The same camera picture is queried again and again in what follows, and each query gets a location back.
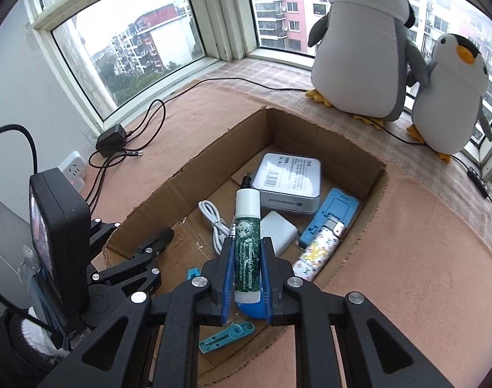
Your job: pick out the white charger plug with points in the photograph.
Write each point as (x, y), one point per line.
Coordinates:
(280, 232)

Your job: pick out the white wall socket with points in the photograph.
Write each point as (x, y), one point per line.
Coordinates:
(72, 169)

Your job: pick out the brown cardboard box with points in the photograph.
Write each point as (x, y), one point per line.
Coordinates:
(310, 141)

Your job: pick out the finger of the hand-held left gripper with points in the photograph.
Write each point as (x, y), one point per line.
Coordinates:
(141, 270)
(102, 236)

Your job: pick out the white window frame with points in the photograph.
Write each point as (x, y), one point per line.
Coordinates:
(217, 16)

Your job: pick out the light blue phone stand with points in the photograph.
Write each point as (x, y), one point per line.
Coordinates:
(335, 206)

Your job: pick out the patterned lighter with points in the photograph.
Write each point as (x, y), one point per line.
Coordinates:
(314, 256)

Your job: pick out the large penguin plush toy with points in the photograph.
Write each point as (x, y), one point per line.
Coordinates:
(359, 56)

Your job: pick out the white and green lip balm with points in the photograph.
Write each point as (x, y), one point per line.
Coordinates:
(248, 250)

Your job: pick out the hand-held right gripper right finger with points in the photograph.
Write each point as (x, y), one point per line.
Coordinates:
(267, 283)

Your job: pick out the person's left forearm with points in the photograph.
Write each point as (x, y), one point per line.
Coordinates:
(11, 355)

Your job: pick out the blue round tape measure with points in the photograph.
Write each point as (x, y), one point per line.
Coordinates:
(250, 311)

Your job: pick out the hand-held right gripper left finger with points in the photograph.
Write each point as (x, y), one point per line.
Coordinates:
(228, 279)

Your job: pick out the checked cloth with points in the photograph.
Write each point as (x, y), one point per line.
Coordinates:
(270, 72)

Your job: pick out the grey tin box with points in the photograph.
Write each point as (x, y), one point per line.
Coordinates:
(288, 178)

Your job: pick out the small penguin plush toy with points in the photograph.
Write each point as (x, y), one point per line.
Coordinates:
(448, 105)

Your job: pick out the black power adapter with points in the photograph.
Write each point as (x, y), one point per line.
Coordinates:
(110, 141)

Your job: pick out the black pen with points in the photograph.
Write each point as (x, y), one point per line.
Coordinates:
(246, 180)

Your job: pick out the teal plastic clip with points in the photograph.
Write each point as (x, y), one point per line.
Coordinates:
(193, 273)

